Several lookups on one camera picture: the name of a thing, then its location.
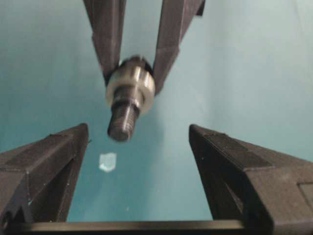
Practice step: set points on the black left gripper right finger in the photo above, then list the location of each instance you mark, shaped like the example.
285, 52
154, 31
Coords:
266, 189

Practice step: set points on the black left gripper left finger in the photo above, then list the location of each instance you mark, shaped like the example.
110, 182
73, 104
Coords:
38, 180

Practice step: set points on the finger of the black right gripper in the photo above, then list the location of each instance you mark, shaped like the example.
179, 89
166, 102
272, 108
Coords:
106, 18
176, 16

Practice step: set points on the dark threaded metal shaft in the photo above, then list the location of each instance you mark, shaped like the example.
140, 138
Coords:
122, 123

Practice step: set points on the small light blue tape piece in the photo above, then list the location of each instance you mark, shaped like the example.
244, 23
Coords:
107, 162

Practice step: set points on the teal table cloth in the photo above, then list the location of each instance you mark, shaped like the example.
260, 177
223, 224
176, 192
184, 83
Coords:
245, 68

